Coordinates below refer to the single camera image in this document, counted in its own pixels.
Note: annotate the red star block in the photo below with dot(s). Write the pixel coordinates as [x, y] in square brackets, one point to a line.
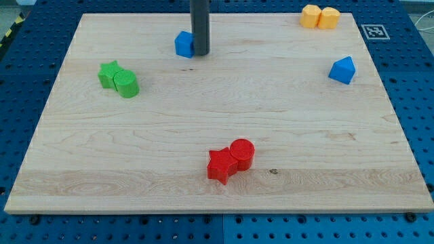
[222, 165]

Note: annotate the green star block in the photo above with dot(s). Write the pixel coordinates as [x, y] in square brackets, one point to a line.
[107, 73]

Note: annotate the wooden board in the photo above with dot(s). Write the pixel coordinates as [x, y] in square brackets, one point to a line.
[321, 146]

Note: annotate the yellow hexagon block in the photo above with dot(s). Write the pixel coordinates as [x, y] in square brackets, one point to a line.
[309, 17]

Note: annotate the white fiducial marker tag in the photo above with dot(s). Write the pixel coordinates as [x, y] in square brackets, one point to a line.
[375, 32]

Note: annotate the grey cylindrical pointer rod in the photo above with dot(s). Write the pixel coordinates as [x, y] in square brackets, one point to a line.
[200, 26]

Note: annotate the yellow black hazard tape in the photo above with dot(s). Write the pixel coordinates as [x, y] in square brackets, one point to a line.
[13, 30]

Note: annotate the red cylinder block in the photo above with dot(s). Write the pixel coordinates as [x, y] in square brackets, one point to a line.
[243, 151]

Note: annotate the yellow heart block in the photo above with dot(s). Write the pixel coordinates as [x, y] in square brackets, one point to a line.
[329, 18]

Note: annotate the green cylinder block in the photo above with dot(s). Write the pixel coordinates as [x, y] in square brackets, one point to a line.
[126, 83]

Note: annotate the blue triangle block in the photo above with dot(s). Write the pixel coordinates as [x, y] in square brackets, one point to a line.
[343, 70]

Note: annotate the blue cube block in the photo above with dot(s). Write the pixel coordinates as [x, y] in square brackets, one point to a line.
[184, 44]

